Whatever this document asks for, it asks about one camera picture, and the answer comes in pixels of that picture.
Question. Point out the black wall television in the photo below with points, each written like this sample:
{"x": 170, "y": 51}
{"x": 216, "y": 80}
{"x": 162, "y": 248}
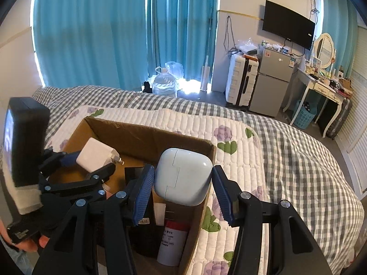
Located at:
{"x": 288, "y": 24}

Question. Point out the oval white mirror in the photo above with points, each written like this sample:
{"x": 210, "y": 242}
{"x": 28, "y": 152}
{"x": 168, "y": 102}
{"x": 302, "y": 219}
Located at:
{"x": 324, "y": 50}

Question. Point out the wide teal curtain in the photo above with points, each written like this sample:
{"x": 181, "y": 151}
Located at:
{"x": 89, "y": 34}

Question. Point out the person's left hand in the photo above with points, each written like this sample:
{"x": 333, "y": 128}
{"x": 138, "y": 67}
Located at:
{"x": 31, "y": 243}

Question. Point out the large water jug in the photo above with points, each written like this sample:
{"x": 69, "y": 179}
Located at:
{"x": 163, "y": 84}

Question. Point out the white earbud case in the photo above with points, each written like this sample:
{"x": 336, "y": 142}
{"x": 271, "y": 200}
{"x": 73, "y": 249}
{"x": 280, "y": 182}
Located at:
{"x": 183, "y": 174}

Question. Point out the person's jeans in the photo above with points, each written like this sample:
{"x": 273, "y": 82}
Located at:
{"x": 18, "y": 260}

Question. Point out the teal plastic basket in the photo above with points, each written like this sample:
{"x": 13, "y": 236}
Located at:
{"x": 304, "y": 117}

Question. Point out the white dressing table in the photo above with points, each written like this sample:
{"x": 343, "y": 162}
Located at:
{"x": 309, "y": 83}

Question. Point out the teal curtain beside wardrobe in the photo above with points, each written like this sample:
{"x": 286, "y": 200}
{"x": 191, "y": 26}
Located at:
{"x": 341, "y": 14}

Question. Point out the silver suitcase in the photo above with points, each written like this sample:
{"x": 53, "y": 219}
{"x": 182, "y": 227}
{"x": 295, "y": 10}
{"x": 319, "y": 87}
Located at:
{"x": 339, "y": 120}

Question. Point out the clear plastic bag on suitcase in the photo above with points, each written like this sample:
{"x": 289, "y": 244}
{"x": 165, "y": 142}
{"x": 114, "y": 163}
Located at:
{"x": 246, "y": 47}

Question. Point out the white louvred wardrobe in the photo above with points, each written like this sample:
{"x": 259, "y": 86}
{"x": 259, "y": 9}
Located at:
{"x": 357, "y": 114}

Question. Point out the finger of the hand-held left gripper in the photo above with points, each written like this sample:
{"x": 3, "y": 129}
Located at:
{"x": 68, "y": 159}
{"x": 97, "y": 174}

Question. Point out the narrow teal curtain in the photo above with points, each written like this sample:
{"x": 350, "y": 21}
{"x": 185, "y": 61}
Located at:
{"x": 183, "y": 25}

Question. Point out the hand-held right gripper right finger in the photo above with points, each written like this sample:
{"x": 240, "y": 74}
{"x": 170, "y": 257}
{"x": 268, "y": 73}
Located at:
{"x": 222, "y": 194}

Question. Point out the small brown cardboard box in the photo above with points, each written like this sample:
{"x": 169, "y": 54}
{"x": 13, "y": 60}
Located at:
{"x": 344, "y": 83}

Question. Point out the white suitcase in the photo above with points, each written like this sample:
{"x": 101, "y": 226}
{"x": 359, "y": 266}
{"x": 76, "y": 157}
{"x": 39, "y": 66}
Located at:
{"x": 238, "y": 80}

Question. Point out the white bottle with red cap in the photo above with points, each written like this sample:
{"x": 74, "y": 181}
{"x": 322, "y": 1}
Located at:
{"x": 173, "y": 243}

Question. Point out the black remote control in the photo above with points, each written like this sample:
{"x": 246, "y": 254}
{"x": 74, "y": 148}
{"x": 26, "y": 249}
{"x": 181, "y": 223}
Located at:
{"x": 147, "y": 243}

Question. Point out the white charger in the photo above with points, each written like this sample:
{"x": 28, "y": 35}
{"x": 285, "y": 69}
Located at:
{"x": 94, "y": 154}

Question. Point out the white flat mop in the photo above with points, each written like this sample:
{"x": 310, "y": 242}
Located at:
{"x": 207, "y": 77}

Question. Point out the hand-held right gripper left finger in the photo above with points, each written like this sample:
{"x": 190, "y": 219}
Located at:
{"x": 142, "y": 194}

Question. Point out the silver mini fridge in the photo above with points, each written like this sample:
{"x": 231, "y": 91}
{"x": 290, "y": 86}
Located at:
{"x": 271, "y": 86}

